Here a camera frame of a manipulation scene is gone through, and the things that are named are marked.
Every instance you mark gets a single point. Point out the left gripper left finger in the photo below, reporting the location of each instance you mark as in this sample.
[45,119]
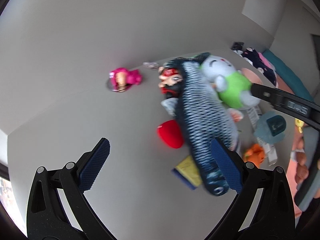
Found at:
[57,207]

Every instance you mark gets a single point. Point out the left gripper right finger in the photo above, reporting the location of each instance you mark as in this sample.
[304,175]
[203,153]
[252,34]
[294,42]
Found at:
[263,206]

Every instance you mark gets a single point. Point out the white barcode box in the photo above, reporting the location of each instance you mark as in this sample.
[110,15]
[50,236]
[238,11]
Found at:
[254,115]

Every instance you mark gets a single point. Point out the pink plastic bowl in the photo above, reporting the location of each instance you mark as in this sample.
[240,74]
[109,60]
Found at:
[253,78]

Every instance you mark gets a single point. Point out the white green plush bunny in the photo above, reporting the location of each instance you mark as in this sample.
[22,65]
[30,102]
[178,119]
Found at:
[232,87]

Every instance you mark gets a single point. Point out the yellow snack wrapper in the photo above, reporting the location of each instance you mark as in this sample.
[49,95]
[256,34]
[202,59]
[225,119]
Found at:
[188,173]

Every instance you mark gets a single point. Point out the blue plush fish toy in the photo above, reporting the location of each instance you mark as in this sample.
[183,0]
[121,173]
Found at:
[202,117]

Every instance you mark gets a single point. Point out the red plush heart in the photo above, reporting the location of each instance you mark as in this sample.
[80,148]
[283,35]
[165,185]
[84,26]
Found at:
[171,134]

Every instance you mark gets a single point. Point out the black red doll figure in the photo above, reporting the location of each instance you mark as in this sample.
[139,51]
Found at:
[170,82]

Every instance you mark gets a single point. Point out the pink dinosaur figure toy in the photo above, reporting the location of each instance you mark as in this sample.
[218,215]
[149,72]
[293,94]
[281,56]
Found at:
[123,76]

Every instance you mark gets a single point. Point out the small clear plastic wrapper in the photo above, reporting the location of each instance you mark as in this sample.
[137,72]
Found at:
[151,65]

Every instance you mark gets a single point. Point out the person's right hand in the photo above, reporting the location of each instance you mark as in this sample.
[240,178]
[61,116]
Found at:
[302,171]

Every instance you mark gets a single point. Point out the teal pillow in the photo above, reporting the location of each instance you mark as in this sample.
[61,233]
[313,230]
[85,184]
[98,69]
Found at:
[288,76]

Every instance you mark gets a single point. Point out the blue grey cap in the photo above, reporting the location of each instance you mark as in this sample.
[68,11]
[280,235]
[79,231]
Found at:
[270,128]

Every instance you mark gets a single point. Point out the orange toy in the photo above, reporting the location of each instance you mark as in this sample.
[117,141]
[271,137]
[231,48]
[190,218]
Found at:
[254,154]

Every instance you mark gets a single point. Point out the navy patterned clothing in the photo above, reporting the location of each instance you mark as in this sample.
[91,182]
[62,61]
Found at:
[261,65]

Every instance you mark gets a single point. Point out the metal desk grommet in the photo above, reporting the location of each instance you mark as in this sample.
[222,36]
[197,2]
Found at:
[116,88]

